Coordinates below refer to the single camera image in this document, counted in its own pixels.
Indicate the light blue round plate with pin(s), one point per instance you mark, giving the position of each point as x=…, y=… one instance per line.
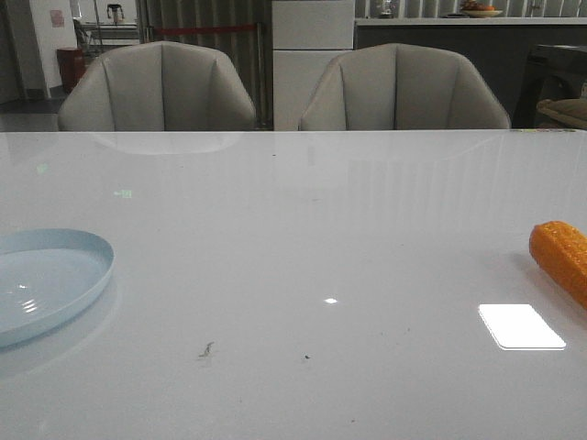
x=49, y=276

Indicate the orange toy corn cob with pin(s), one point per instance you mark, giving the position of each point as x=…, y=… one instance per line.
x=560, y=250

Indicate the right beige upholstered chair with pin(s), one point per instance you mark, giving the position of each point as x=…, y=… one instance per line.
x=402, y=87

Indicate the beige upholstered chair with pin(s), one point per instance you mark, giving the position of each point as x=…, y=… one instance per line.
x=402, y=87
x=159, y=86

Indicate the white cabinet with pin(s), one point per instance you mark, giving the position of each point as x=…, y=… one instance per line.
x=306, y=36

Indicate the left beige upholstered chair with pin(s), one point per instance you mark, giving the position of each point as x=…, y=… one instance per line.
x=159, y=86

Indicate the red barrier belt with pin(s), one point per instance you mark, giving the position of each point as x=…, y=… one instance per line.
x=181, y=31

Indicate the grey counter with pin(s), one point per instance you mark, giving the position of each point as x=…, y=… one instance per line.
x=499, y=47

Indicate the red bin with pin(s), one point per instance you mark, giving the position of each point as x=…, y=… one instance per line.
x=71, y=66

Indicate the fruit bowl on counter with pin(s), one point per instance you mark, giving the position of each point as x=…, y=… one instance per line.
x=475, y=9

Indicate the tan cushion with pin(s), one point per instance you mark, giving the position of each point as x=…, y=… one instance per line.
x=569, y=112

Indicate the pink wall notice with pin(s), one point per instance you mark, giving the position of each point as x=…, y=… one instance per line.
x=56, y=18

